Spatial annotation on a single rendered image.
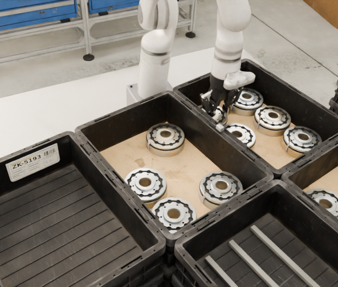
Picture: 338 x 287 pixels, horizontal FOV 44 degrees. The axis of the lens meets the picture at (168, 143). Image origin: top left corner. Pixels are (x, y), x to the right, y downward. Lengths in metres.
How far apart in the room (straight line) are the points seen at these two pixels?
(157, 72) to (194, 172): 0.36
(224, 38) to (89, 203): 0.51
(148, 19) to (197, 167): 0.42
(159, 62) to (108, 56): 1.85
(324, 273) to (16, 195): 0.71
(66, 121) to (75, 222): 0.53
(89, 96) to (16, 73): 1.52
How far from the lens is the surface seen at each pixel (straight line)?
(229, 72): 1.10
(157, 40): 1.25
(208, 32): 3.45
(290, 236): 1.00
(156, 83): 1.31
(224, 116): 1.20
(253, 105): 1.27
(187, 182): 1.05
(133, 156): 1.10
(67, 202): 1.02
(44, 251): 0.95
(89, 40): 3.00
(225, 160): 1.06
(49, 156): 1.05
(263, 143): 1.19
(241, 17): 1.01
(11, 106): 1.54
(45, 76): 2.94
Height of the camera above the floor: 1.61
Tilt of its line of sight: 43 degrees down
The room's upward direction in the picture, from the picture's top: 3 degrees clockwise
